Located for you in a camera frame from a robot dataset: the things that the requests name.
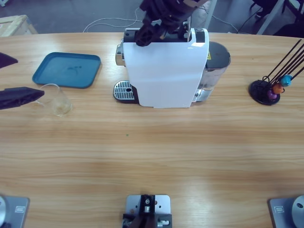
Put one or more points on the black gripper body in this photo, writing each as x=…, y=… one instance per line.
x=166, y=10

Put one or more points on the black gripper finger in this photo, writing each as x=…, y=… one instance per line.
x=147, y=35
x=169, y=29
x=19, y=97
x=7, y=60

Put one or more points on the silver coffee machine lever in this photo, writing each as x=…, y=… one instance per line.
x=188, y=33

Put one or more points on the clear glass cup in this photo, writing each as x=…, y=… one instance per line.
x=61, y=107

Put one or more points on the white capsule coffee machine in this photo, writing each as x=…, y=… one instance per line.
x=164, y=71

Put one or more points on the grey coffee machine water tank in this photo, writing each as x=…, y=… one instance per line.
x=217, y=59

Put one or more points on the purple coffee capsule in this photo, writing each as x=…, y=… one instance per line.
x=271, y=95

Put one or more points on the orange coffee capsule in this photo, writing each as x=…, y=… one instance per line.
x=277, y=88

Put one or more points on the teal coffee capsule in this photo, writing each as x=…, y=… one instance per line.
x=286, y=80

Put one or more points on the wooden crate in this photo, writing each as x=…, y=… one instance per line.
x=16, y=26

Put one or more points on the teal plastic tray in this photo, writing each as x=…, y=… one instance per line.
x=71, y=71

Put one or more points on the silver drip grid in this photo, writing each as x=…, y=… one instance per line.
x=121, y=91

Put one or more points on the white metal table leg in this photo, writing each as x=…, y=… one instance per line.
x=270, y=17

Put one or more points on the black capsule holder with rods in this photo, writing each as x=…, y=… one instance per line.
x=259, y=89

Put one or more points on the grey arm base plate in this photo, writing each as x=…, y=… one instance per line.
x=19, y=209
x=285, y=209

